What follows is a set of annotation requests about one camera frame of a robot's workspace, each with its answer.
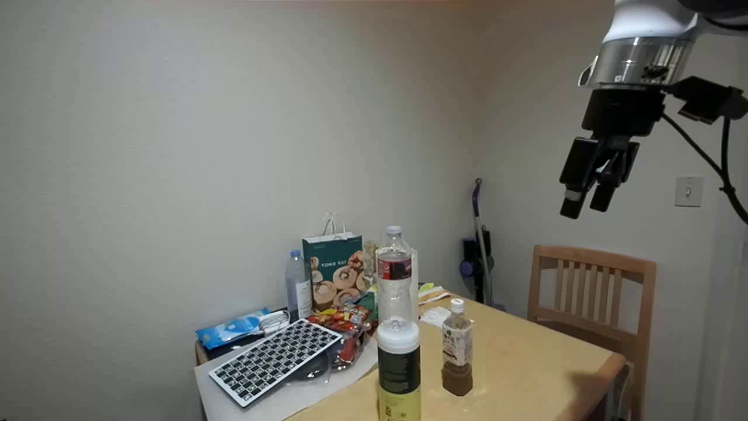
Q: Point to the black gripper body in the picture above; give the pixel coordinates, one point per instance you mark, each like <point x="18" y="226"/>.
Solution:
<point x="619" y="113"/>

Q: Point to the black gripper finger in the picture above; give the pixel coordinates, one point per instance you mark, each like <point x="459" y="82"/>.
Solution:
<point x="576" y="202"/>
<point x="603" y="194"/>

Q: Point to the clear plastic bottle red label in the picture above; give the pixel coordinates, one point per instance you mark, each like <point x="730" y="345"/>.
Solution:
<point x="393" y="269"/>

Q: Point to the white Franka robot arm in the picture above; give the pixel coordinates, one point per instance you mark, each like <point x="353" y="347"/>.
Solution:
<point x="645" y="30"/>

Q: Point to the small bottle with brown liquid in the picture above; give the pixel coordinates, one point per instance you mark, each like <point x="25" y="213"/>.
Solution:
<point x="456" y="342"/>

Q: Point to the clear water bottle blue cap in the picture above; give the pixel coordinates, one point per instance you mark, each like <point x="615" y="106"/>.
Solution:
<point x="296" y="289"/>

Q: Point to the wooden slat chair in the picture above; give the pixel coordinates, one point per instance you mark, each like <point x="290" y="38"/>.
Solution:
<point x="591" y="299"/>

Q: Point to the yellow green packet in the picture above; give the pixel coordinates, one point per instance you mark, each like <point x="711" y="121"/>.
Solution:
<point x="434" y="296"/>

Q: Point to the small white box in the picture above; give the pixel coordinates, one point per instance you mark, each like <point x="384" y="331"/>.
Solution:
<point x="435" y="317"/>

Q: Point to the yellow canister with white lid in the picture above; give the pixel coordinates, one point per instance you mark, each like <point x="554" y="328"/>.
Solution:
<point x="397" y="366"/>

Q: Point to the green paper gift bag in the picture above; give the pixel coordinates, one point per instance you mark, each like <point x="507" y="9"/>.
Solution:
<point x="332" y="259"/>

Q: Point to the red snack package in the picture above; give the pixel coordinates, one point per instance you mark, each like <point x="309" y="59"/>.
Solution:
<point x="341" y="321"/>

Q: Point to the blue plastic packet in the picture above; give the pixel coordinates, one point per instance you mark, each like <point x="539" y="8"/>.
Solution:
<point x="229" y="331"/>

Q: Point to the white wall light switch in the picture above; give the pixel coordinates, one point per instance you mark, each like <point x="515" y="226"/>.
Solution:
<point x="687" y="193"/>

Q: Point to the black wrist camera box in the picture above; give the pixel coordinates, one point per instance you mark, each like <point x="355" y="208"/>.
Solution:
<point x="707" y="99"/>

